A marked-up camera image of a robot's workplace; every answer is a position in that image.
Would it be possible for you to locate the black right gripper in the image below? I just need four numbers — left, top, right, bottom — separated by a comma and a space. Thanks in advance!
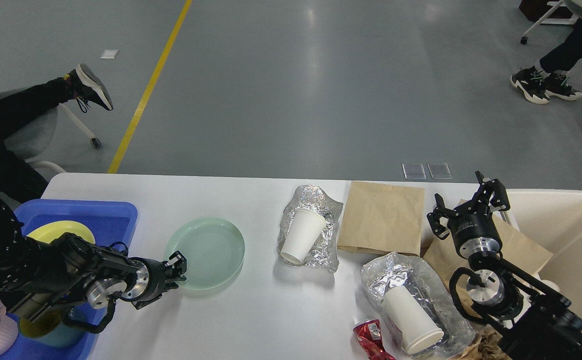
426, 170, 510, 260

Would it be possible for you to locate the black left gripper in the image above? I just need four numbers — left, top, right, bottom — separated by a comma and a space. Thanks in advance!
121, 251, 187, 310

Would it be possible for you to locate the light green plate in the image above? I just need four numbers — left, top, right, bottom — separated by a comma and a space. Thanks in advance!
164, 218, 245, 291

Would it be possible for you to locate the dark teal mug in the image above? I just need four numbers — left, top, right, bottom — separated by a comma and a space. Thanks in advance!
17, 308, 85, 349

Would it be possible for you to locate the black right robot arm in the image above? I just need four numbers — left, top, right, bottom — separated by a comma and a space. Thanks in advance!
426, 171, 582, 360

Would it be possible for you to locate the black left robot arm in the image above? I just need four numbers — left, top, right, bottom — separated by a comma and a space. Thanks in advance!
0, 199, 187, 334

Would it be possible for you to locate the transparent floor plate right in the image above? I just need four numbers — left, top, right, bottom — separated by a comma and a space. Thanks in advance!
427, 162, 453, 180

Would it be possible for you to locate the transparent floor plate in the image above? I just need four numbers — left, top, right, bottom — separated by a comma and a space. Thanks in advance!
401, 162, 427, 181
427, 162, 453, 180

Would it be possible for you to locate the large brown paper bag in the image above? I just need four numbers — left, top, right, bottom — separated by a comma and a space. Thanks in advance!
423, 214, 553, 291

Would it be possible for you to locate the transparent floor plate left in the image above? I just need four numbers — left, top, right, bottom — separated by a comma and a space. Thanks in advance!
401, 162, 427, 181

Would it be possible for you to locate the beige plastic bin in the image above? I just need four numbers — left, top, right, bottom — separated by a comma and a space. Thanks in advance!
508, 189, 582, 318

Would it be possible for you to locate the yellow plate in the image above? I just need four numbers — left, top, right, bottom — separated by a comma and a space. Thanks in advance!
26, 219, 96, 244

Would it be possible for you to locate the white paper cup on foil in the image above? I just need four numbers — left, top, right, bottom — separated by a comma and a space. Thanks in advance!
281, 209, 327, 265

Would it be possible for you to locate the crumpled brown paper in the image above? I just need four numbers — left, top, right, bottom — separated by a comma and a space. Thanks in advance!
450, 325, 512, 360

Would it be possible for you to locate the crumpled aluminium foil sheet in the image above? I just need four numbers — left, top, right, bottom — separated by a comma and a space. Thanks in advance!
277, 185, 343, 273

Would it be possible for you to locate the crushed red can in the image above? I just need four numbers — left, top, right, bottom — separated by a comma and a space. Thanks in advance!
352, 318, 396, 360

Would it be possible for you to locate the grey office chair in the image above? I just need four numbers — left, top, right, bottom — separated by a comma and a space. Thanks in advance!
0, 63, 101, 173

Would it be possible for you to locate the person with black sneakers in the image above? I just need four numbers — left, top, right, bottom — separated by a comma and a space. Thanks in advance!
509, 19, 582, 105

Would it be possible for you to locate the white chair base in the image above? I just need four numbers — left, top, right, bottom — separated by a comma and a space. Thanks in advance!
519, 0, 582, 45

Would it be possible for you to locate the person in black clothes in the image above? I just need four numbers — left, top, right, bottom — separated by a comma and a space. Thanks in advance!
0, 63, 113, 203

